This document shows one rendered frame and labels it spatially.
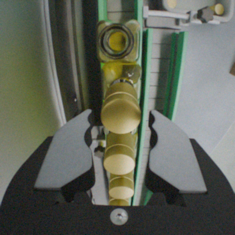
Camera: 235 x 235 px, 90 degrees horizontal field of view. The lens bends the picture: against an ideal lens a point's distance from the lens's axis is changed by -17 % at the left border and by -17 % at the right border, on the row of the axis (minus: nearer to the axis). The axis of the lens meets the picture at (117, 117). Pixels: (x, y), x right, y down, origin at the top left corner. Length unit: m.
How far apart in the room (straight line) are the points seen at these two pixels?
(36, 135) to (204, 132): 0.69
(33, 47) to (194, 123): 0.64
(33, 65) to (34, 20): 0.07
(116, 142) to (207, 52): 0.52
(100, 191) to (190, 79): 0.65
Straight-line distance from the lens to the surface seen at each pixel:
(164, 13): 0.32
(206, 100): 0.66
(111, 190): 0.19
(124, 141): 0.16
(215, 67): 0.63
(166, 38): 0.40
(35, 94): 0.23
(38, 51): 0.25
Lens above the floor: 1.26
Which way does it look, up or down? 60 degrees down
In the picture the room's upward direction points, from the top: 177 degrees counter-clockwise
